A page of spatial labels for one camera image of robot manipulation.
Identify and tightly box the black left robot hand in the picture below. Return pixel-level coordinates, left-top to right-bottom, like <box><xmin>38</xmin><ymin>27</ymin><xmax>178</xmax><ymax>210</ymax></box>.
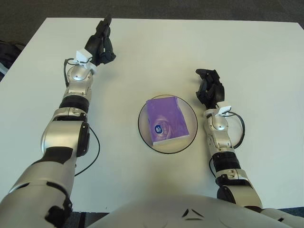
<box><xmin>85</xmin><ymin>14</ymin><xmax>117</xmax><ymax>67</ymax></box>

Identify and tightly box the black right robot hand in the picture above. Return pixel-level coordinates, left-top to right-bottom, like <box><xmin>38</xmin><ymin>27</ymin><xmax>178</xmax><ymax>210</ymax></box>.
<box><xmin>195</xmin><ymin>68</ymin><xmax>226</xmax><ymax>106</ymax></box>

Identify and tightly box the purple tissue paper pack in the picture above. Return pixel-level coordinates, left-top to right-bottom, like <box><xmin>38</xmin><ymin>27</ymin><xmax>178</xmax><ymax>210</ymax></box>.
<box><xmin>145</xmin><ymin>96</ymin><xmax>190</xmax><ymax>147</ymax></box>

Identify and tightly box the white plate with black rim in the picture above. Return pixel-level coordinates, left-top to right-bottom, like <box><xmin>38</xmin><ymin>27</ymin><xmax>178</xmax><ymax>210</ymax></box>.
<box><xmin>137</xmin><ymin>95</ymin><xmax>198</xmax><ymax>155</ymax></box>

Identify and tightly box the black bag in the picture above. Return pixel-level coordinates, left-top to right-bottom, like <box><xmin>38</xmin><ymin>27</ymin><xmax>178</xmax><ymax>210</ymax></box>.
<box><xmin>0</xmin><ymin>40</ymin><xmax>26</xmax><ymax>69</ymax></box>

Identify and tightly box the grey robot torso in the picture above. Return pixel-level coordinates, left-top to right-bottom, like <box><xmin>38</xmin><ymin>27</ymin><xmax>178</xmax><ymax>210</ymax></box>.
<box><xmin>87</xmin><ymin>193</ymin><xmax>285</xmax><ymax>228</ymax></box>

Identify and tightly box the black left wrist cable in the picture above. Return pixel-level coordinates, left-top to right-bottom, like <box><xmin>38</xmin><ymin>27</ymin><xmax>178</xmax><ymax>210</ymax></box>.
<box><xmin>63</xmin><ymin>58</ymin><xmax>79</xmax><ymax>86</ymax></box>

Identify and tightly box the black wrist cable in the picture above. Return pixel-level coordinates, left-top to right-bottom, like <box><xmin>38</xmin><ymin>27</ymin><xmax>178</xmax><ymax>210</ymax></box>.
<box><xmin>63</xmin><ymin>58</ymin><xmax>79</xmax><ymax>86</ymax></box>
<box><xmin>228</xmin><ymin>111</ymin><xmax>246</xmax><ymax>149</ymax></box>

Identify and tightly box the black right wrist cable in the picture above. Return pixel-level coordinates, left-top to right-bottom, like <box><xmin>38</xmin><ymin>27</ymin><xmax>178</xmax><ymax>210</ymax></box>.
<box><xmin>228</xmin><ymin>111</ymin><xmax>246</xmax><ymax>149</ymax></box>

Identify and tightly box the thin black right elbow cable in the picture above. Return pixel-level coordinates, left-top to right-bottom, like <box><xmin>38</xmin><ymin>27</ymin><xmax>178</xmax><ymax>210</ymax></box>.
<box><xmin>208</xmin><ymin>158</ymin><xmax>218</xmax><ymax>182</ymax></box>

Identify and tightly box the thin black elbow cable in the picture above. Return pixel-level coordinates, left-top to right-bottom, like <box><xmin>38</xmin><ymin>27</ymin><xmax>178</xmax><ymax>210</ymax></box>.
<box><xmin>74</xmin><ymin>127</ymin><xmax>100</xmax><ymax>177</ymax></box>
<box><xmin>208</xmin><ymin>158</ymin><xmax>218</xmax><ymax>182</ymax></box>

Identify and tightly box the thin black left elbow cable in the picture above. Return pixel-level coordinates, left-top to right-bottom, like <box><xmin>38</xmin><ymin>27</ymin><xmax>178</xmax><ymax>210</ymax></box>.
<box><xmin>74</xmin><ymin>127</ymin><xmax>100</xmax><ymax>177</ymax></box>

